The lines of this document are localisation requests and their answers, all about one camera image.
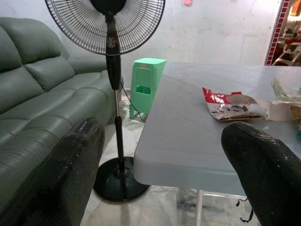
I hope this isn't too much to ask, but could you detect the red white snack wrapper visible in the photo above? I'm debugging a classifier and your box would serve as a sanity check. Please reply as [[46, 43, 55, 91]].
[[202, 87, 265, 122]]

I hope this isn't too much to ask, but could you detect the torn white paper trash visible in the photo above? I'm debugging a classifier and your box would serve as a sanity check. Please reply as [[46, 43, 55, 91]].
[[255, 76, 301, 122]]

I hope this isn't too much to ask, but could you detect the black fan power cable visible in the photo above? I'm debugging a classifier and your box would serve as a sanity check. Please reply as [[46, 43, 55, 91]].
[[119, 81, 146, 122]]

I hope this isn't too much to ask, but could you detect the red tiled door pillar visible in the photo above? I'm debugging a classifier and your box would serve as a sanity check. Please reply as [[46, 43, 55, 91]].
[[264, 4, 287, 66]]

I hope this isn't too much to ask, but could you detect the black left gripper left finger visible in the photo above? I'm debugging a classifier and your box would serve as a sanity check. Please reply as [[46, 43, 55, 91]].
[[0, 116, 106, 226]]

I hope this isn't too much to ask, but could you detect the white plastic chair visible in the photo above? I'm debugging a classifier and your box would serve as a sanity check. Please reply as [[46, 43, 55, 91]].
[[272, 42, 301, 67]]

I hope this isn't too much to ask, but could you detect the black standing fan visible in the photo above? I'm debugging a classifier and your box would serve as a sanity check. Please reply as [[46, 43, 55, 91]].
[[44, 0, 166, 202]]

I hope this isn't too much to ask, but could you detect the green plastic stool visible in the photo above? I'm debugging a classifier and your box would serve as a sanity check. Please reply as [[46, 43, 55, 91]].
[[128, 57, 167, 122]]

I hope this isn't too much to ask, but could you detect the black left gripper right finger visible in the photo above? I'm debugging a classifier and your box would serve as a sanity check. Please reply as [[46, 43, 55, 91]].
[[221, 121, 301, 226]]

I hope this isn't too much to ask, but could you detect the green leather sofa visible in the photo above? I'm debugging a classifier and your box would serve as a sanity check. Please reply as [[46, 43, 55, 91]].
[[0, 16, 125, 212]]

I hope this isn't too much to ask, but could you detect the white metal table leg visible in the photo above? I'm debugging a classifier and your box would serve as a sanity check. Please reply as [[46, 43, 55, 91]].
[[195, 189, 205, 226]]

